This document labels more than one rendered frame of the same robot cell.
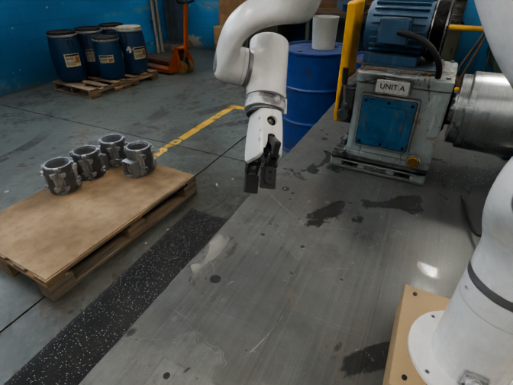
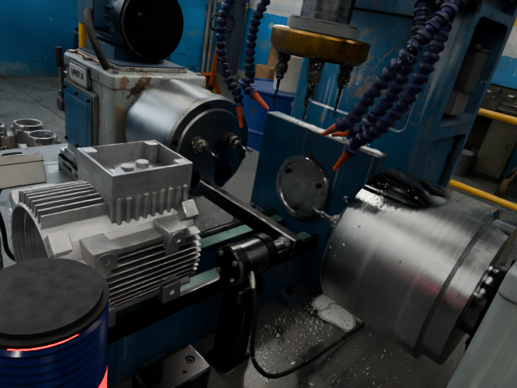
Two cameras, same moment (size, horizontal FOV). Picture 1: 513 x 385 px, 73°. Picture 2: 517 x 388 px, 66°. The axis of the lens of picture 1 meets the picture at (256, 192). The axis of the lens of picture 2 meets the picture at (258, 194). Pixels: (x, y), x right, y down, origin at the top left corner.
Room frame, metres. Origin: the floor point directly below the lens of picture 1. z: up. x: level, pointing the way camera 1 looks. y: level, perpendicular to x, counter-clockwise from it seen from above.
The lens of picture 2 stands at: (0.22, -1.16, 1.35)
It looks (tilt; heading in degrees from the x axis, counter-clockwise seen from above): 24 degrees down; 13
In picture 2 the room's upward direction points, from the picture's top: 11 degrees clockwise
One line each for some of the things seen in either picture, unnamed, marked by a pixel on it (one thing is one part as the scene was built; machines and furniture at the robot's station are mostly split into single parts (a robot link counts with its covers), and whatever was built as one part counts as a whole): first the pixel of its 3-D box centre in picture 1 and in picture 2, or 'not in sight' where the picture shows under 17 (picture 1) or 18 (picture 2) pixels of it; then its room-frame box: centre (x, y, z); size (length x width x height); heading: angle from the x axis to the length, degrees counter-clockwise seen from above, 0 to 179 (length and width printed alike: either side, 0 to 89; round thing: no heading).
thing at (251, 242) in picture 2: not in sight; (321, 280); (0.85, -1.17, 0.92); 0.45 x 0.13 x 0.24; 152
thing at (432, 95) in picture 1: (392, 114); (128, 122); (1.23, -0.50, 0.99); 0.35 x 0.31 x 0.37; 62
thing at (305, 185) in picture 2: not in sight; (301, 188); (1.04, -1.07, 1.02); 0.15 x 0.02 x 0.15; 62
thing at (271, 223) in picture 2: not in sight; (244, 213); (0.84, -1.00, 1.01); 0.26 x 0.04 x 0.03; 62
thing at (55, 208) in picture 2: not in sight; (107, 242); (0.64, -0.86, 1.01); 0.20 x 0.19 x 0.19; 153
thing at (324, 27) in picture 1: (323, 32); (287, 72); (3.11, -0.55, 0.99); 0.24 x 0.22 x 0.24; 64
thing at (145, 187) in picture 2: not in sight; (135, 178); (0.67, -0.88, 1.11); 0.12 x 0.11 x 0.07; 153
